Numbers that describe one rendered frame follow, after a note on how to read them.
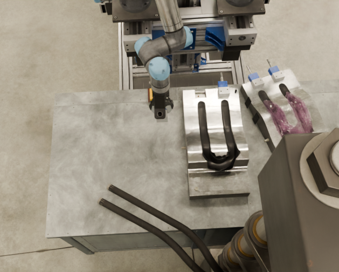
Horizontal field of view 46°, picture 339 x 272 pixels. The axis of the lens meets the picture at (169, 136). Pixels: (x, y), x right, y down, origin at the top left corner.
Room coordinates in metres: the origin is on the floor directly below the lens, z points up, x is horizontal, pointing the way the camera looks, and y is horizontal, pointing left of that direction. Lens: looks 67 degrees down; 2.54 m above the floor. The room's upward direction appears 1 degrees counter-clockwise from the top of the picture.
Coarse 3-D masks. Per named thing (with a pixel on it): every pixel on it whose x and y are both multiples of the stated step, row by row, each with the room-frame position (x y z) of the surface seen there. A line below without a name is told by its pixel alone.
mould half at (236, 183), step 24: (192, 96) 0.90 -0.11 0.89; (216, 96) 0.90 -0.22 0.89; (192, 120) 0.78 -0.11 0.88; (216, 120) 0.78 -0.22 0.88; (240, 120) 0.78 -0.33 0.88; (192, 144) 0.65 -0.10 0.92; (216, 144) 0.65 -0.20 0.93; (240, 144) 0.64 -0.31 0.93; (192, 168) 0.56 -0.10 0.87; (240, 168) 0.55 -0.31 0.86; (192, 192) 0.45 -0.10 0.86; (216, 192) 0.45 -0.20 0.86; (240, 192) 0.45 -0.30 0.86
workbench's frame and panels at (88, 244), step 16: (64, 240) 0.31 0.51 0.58; (80, 240) 0.31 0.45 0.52; (96, 240) 0.32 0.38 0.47; (112, 240) 0.32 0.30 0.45; (128, 240) 0.33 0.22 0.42; (144, 240) 0.33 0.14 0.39; (160, 240) 0.33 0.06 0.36; (176, 240) 0.33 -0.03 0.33; (208, 240) 0.34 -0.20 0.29; (224, 240) 0.34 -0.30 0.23
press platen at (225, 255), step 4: (228, 244) 0.21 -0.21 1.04; (224, 248) 0.19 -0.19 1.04; (228, 248) 0.19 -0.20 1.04; (224, 252) 0.18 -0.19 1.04; (228, 252) 0.18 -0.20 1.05; (224, 256) 0.17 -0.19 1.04; (228, 256) 0.16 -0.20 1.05; (224, 260) 0.15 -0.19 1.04; (228, 260) 0.15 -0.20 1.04; (228, 264) 0.14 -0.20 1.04; (232, 264) 0.14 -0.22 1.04; (236, 264) 0.14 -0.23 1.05; (228, 268) 0.13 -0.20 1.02; (232, 268) 0.13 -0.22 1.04; (236, 268) 0.12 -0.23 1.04; (240, 268) 0.12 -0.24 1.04
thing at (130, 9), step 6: (120, 0) 1.32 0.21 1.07; (126, 0) 1.29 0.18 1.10; (132, 0) 1.28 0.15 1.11; (138, 0) 1.29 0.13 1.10; (144, 0) 1.31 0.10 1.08; (150, 0) 1.33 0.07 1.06; (126, 6) 1.28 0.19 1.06; (132, 6) 1.27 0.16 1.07; (138, 6) 1.28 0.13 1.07; (144, 6) 1.29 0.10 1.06; (132, 12) 1.27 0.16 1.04; (138, 12) 1.27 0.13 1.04
